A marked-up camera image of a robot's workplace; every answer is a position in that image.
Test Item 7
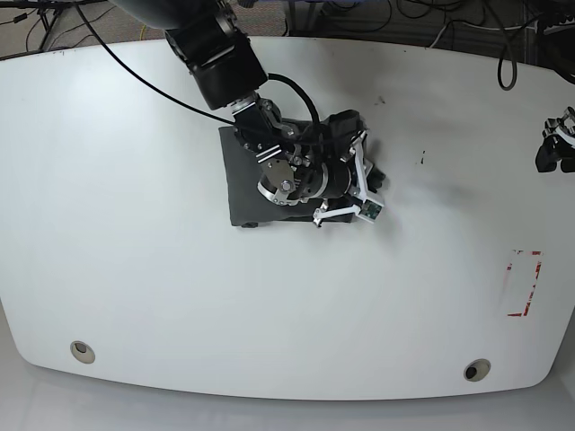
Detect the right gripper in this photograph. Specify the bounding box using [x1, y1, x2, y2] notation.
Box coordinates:
[313, 132, 386, 227]

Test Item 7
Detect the red tape rectangle marking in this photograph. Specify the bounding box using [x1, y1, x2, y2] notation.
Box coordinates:
[502, 250, 544, 318]

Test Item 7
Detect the table cable grommet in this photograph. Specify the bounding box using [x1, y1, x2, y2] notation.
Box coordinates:
[464, 358, 491, 383]
[70, 340, 95, 365]

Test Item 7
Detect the left table cable grommet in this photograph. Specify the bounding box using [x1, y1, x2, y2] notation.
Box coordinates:
[70, 340, 95, 365]

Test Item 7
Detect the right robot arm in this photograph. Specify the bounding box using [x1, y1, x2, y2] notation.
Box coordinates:
[119, 1, 385, 228]

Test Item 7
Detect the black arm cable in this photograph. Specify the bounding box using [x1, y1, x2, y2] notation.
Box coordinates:
[484, 0, 540, 92]

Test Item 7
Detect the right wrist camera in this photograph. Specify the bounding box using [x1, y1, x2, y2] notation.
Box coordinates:
[358, 195, 385, 223]

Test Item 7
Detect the right table cable grommet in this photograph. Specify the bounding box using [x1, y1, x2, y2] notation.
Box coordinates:
[464, 358, 491, 383]

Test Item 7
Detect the dark grey t-shirt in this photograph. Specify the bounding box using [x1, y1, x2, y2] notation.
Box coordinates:
[219, 110, 367, 228]

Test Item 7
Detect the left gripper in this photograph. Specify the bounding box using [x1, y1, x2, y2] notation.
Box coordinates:
[535, 106, 575, 173]

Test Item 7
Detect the black tripod stand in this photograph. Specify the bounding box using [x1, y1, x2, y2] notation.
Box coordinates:
[0, 0, 91, 51]

